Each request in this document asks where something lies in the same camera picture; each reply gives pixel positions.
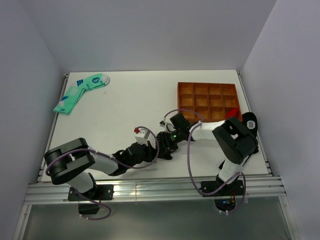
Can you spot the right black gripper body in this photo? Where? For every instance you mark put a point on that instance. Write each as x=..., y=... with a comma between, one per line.
x=174, y=138

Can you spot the rolled red sock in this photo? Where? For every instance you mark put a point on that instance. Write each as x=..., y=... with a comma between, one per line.
x=233, y=112

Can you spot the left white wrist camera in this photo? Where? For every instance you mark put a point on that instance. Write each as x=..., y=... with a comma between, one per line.
x=141, y=136

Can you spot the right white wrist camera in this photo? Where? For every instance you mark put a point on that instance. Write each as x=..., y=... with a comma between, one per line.
x=163, y=123

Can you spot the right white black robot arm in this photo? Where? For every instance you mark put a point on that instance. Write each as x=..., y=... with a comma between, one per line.
x=236, y=138

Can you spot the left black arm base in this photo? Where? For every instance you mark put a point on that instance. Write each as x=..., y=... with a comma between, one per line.
x=90, y=202

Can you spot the orange compartment tray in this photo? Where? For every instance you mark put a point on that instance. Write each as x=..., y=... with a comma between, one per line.
x=208, y=101

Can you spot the dark blue sock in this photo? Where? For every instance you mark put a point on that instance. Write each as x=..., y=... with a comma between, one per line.
x=250, y=121

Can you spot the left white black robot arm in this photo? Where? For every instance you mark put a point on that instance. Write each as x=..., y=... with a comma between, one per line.
x=66, y=164

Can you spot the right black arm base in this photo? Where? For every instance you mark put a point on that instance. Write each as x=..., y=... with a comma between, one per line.
x=224, y=199

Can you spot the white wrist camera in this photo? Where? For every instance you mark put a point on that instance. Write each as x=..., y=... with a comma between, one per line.
x=141, y=136
x=163, y=123

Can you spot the black white striped sock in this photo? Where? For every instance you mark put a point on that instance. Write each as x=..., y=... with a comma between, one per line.
x=165, y=145

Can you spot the green blue patterned sock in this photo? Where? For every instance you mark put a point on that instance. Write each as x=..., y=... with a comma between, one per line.
x=77, y=89

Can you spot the aluminium front rail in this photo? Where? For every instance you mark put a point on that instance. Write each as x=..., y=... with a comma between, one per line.
x=151, y=190

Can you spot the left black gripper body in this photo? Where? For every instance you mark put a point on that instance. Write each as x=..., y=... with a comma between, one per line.
x=146, y=156

